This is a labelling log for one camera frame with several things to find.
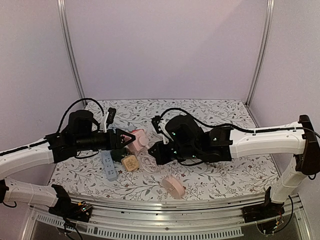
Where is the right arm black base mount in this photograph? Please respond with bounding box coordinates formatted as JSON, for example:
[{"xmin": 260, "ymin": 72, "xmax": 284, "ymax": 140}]
[{"xmin": 241, "ymin": 201, "xmax": 285, "ymax": 223}]

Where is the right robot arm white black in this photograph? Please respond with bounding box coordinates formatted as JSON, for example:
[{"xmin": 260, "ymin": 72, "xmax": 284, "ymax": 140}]
[{"xmin": 148, "ymin": 109, "xmax": 320, "ymax": 218}]

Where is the aluminium front rail base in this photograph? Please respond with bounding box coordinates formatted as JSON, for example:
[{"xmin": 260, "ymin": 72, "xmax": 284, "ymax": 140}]
[{"xmin": 21, "ymin": 194, "xmax": 313, "ymax": 240}]

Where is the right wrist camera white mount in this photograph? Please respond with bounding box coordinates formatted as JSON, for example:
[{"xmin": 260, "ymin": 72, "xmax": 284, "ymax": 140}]
[{"xmin": 151, "ymin": 115, "xmax": 169, "ymax": 145}]

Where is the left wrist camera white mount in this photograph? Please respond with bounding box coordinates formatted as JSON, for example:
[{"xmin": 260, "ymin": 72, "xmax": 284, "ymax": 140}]
[{"xmin": 99, "ymin": 107, "xmax": 117, "ymax": 133}]

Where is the grey blue power strip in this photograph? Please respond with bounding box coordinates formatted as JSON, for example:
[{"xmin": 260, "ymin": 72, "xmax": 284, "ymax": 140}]
[{"xmin": 101, "ymin": 150, "xmax": 118, "ymax": 182}]

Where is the dark green cube adapter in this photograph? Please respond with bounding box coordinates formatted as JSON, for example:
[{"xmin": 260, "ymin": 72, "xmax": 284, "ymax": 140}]
[{"xmin": 110, "ymin": 148, "xmax": 131, "ymax": 162}]

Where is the pink cube adapter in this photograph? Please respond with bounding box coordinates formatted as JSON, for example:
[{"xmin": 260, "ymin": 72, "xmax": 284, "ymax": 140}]
[{"xmin": 128, "ymin": 129, "xmax": 149, "ymax": 153}]

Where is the pink cable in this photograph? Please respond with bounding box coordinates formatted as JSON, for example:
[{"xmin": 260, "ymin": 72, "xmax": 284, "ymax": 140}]
[{"xmin": 139, "ymin": 153, "xmax": 161, "ymax": 175}]

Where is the left aluminium frame post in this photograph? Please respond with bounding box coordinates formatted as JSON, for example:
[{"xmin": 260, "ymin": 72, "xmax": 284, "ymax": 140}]
[{"xmin": 56, "ymin": 0, "xmax": 86, "ymax": 99}]

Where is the beige cube adapter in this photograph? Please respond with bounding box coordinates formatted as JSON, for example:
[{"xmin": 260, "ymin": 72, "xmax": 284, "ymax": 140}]
[{"xmin": 121, "ymin": 155, "xmax": 140, "ymax": 172}]

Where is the aluminium frame post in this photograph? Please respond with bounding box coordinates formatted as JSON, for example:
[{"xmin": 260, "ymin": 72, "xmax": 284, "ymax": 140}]
[
  {"xmin": 56, "ymin": 0, "xmax": 86, "ymax": 99},
  {"xmin": 245, "ymin": 0, "xmax": 275, "ymax": 108}
]

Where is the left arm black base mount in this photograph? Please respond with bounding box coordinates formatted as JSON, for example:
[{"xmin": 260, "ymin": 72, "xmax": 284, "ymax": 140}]
[{"xmin": 48, "ymin": 201, "xmax": 93, "ymax": 223}]

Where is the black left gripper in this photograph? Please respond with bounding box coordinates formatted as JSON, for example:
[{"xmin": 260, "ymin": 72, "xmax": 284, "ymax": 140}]
[{"xmin": 75, "ymin": 127, "xmax": 134, "ymax": 151}]

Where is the right aluminium frame post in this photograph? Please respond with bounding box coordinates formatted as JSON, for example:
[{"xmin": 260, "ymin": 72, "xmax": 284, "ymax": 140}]
[{"xmin": 245, "ymin": 0, "xmax": 275, "ymax": 108}]

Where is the round pink socket base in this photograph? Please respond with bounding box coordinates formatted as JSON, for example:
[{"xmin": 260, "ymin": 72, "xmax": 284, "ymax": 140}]
[{"xmin": 162, "ymin": 175, "xmax": 186, "ymax": 200}]

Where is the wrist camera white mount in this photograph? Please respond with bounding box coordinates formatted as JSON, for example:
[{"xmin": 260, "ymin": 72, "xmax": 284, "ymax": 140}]
[
  {"xmin": 99, "ymin": 107, "xmax": 117, "ymax": 133},
  {"xmin": 151, "ymin": 115, "xmax": 169, "ymax": 145}
]

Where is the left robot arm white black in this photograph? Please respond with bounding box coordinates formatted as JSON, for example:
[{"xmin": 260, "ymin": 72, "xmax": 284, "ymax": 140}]
[{"xmin": 0, "ymin": 107, "xmax": 136, "ymax": 217}]

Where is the floral patterned table mat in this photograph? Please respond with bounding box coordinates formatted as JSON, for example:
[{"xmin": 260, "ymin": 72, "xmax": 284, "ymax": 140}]
[{"xmin": 50, "ymin": 99, "xmax": 279, "ymax": 202}]

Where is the grey coiled power cable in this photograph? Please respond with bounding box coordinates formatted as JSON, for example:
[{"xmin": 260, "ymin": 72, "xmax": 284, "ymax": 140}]
[{"xmin": 117, "ymin": 122, "xmax": 137, "ymax": 133}]

